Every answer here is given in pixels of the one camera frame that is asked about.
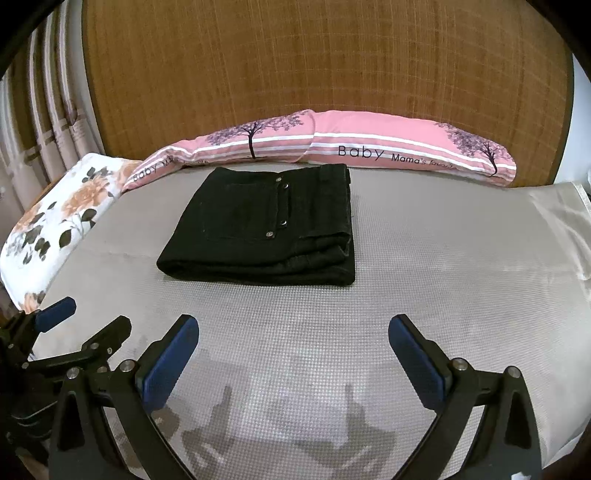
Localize white floral pillow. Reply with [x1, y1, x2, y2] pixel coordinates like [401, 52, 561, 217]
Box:
[1, 153, 139, 313]

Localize beige curtain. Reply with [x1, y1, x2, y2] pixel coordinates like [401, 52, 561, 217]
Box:
[1, 1, 104, 240]

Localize grey mesh bed mat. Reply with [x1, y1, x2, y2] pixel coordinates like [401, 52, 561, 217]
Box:
[34, 168, 590, 479]

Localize black pants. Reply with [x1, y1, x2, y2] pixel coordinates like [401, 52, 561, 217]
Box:
[156, 164, 356, 286]

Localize pink striped long pillow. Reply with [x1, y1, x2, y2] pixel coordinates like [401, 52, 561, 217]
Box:
[123, 109, 517, 191]

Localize wooden headboard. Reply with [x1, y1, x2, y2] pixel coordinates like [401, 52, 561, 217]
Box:
[82, 1, 574, 186]

